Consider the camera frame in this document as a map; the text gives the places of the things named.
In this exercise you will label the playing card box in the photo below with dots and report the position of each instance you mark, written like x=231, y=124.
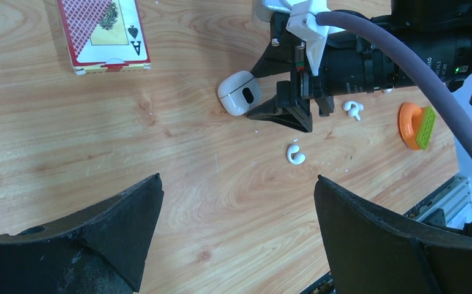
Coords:
x=104, y=36

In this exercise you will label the green building block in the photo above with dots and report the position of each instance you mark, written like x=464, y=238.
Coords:
x=426, y=125

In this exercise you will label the white clip earbud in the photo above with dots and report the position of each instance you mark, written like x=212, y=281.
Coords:
x=350, y=104
x=294, y=156

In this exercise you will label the white clip earbud left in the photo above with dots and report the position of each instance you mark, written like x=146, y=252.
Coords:
x=294, y=156

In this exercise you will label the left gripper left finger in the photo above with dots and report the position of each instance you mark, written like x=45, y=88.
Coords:
x=99, y=249

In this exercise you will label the white clip earbud middle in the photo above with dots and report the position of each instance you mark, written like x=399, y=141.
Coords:
x=350, y=104

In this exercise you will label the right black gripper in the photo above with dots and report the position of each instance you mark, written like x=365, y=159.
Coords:
x=348, y=67

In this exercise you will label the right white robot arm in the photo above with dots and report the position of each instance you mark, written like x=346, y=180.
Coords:
x=439, y=32

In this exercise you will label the white gold earbud case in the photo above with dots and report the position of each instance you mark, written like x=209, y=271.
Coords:
x=239, y=93

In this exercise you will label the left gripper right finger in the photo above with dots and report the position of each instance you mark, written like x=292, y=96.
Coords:
x=402, y=243

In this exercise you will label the white stem earbud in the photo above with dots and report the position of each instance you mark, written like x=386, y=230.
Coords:
x=357, y=115

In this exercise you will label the orange ring toy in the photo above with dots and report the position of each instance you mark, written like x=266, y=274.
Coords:
x=410, y=116

